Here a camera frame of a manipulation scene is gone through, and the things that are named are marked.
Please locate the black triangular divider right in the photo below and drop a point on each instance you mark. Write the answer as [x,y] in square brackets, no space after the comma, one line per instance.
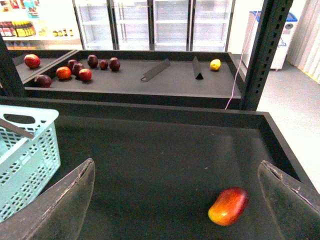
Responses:
[197,71]

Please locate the dark plum front left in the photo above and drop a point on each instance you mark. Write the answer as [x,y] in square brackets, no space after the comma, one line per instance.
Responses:
[43,81]

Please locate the red apple far left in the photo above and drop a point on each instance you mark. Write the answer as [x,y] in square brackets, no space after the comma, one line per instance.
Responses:
[32,61]

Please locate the yellow lemon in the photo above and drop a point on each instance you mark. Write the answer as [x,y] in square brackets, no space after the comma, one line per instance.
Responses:
[215,65]

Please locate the dark plum tall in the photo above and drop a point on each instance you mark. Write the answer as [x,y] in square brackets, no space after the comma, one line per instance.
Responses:
[92,61]

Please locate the glass door refrigerator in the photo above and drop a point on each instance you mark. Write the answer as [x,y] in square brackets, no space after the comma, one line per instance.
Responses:
[155,25]

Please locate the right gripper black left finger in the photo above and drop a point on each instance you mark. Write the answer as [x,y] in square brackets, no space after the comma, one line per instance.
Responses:
[56,214]

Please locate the dark plum centre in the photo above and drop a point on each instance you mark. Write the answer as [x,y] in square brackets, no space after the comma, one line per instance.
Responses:
[76,68]

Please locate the brown basket handle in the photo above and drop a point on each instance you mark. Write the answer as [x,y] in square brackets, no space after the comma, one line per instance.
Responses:
[13,128]

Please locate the light blue plastic basket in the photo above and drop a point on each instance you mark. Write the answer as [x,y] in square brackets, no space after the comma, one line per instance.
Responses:
[26,164]

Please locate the black display tray rear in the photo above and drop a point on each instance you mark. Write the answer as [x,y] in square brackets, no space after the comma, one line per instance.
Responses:
[174,86]

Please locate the white chest freezer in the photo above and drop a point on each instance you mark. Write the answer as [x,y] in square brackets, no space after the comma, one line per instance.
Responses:
[283,44]

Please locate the black perforated shelf post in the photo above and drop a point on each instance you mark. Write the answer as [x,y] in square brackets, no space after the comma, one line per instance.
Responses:
[272,21]

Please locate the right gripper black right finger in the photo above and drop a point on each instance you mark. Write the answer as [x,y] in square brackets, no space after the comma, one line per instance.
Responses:
[294,207]

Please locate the red yellow mango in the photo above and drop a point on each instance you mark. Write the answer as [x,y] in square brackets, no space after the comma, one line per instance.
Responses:
[229,206]

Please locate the small dark red plum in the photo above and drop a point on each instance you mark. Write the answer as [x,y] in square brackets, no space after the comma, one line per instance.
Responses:
[103,64]

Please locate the dark plum right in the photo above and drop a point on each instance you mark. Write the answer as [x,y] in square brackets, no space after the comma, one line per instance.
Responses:
[114,64]

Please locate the orange red apple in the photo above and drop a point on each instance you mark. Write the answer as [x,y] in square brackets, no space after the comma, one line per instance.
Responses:
[63,73]

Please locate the black display tray front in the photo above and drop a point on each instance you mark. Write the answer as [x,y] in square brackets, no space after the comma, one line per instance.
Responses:
[159,169]

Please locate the black display tray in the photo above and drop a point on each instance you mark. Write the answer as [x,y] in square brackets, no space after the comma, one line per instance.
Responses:
[159,169]
[174,86]

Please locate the black triangular divider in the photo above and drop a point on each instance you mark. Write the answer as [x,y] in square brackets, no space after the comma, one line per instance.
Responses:
[197,71]
[156,70]

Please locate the grocery shelf with bottles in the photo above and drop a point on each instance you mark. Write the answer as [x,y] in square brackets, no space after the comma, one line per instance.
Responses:
[39,25]

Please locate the red apple in group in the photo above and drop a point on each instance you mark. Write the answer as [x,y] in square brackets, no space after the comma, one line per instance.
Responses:
[85,75]

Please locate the black triangular divider left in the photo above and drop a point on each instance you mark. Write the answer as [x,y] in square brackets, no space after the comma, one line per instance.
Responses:
[156,70]

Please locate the dark plum rear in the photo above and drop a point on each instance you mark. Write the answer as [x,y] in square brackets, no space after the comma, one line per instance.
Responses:
[71,63]

